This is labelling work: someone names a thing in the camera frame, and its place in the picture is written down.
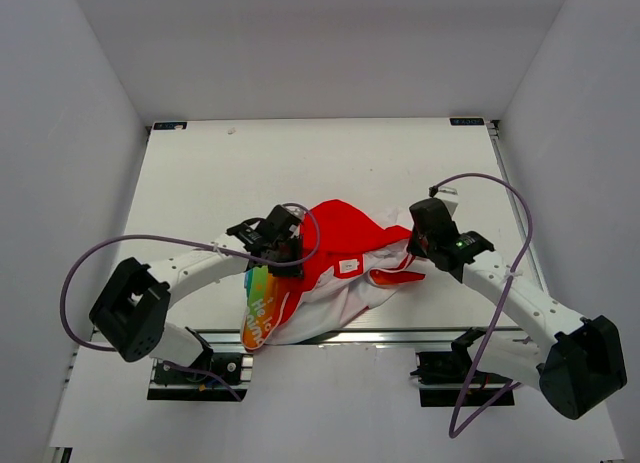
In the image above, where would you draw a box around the colourful red white kids jacket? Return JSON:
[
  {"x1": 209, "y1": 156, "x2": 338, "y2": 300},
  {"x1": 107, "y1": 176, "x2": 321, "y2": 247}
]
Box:
[{"x1": 241, "y1": 199, "x2": 426, "y2": 351}]

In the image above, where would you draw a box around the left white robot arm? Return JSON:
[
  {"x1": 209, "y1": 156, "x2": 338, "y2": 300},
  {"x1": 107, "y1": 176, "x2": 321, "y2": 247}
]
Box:
[{"x1": 89, "y1": 203, "x2": 318, "y2": 382}]

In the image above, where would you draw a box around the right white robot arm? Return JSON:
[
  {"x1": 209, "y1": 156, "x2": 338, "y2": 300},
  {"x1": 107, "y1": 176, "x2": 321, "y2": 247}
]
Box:
[{"x1": 408, "y1": 198, "x2": 627, "y2": 420}]

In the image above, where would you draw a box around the blue label sticker right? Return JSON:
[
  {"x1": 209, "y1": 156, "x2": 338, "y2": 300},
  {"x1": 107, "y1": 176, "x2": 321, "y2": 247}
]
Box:
[{"x1": 449, "y1": 117, "x2": 485, "y2": 126}]

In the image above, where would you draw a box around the blue label sticker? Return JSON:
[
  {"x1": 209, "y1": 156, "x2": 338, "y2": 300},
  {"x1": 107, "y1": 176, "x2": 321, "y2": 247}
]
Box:
[
  {"x1": 449, "y1": 117, "x2": 485, "y2": 126},
  {"x1": 152, "y1": 121, "x2": 187, "y2": 131}
]

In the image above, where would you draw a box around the blue label sticker left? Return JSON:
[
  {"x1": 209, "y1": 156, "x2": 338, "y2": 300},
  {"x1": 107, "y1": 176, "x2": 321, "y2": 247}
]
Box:
[{"x1": 152, "y1": 121, "x2": 187, "y2": 131}]

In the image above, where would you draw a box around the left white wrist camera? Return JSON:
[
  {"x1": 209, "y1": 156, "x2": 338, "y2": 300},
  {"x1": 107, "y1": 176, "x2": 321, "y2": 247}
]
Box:
[{"x1": 284, "y1": 203, "x2": 306, "y2": 221}]

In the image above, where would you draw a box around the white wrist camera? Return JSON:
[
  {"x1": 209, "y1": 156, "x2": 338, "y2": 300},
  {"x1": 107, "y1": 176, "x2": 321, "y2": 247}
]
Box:
[
  {"x1": 284, "y1": 203, "x2": 306, "y2": 221},
  {"x1": 435, "y1": 186, "x2": 460, "y2": 217}
]

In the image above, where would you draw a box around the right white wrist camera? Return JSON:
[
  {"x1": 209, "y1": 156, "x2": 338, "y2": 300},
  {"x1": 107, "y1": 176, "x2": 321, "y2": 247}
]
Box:
[{"x1": 435, "y1": 186, "x2": 460, "y2": 217}]

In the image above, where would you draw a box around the aluminium table front rail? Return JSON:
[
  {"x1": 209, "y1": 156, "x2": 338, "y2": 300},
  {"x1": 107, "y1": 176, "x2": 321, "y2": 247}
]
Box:
[{"x1": 189, "y1": 327, "x2": 506, "y2": 348}]

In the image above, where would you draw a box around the aluminium table rail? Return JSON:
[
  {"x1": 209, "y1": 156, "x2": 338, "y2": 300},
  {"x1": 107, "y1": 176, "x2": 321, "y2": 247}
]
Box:
[
  {"x1": 486, "y1": 120, "x2": 550, "y2": 295},
  {"x1": 189, "y1": 327, "x2": 506, "y2": 348}
]

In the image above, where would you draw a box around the aluminium table right rail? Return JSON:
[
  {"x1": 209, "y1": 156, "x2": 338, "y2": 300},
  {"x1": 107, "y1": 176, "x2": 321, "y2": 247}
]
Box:
[{"x1": 486, "y1": 120, "x2": 550, "y2": 295}]

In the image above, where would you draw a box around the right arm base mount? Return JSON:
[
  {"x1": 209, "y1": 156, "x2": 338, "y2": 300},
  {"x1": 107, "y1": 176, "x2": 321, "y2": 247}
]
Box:
[{"x1": 410, "y1": 328, "x2": 507, "y2": 408}]

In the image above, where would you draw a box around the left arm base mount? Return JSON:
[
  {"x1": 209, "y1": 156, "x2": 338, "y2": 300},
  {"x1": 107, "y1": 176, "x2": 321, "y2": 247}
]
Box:
[{"x1": 147, "y1": 332, "x2": 253, "y2": 403}]

